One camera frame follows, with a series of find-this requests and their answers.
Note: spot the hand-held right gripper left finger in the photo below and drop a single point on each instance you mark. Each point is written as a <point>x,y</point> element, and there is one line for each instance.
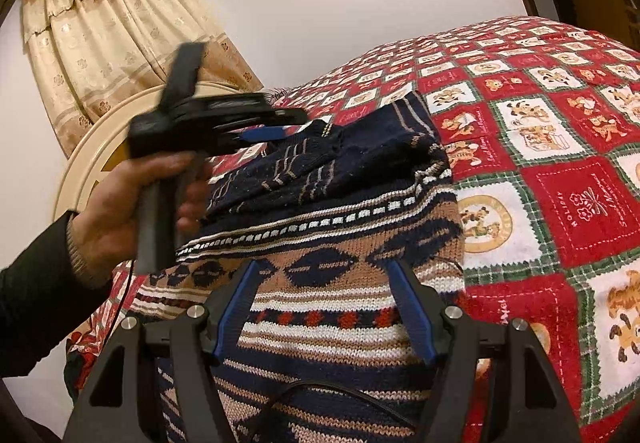
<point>234,314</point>

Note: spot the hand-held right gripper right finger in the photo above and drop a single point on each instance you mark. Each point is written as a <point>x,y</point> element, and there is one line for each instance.
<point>410,313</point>

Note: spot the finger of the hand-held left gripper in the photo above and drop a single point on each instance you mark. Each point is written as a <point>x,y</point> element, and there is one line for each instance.
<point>285,115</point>
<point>262,133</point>

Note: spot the navy brown patterned knit sweater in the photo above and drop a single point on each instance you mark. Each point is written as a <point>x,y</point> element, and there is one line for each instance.
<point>330,233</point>

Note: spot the person's left forearm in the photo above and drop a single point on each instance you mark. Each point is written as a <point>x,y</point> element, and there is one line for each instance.
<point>40,318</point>

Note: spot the person's left hand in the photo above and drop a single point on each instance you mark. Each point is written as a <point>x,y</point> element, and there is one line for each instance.
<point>107,208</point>

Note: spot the cream round bed headboard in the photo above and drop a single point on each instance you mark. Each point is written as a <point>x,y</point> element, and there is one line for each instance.
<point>110,133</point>

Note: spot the beige floral curtain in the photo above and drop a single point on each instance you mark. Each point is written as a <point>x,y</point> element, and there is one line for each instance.
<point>115,48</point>

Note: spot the red checked printed blanket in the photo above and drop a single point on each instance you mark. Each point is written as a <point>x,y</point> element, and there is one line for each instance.
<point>540,163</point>

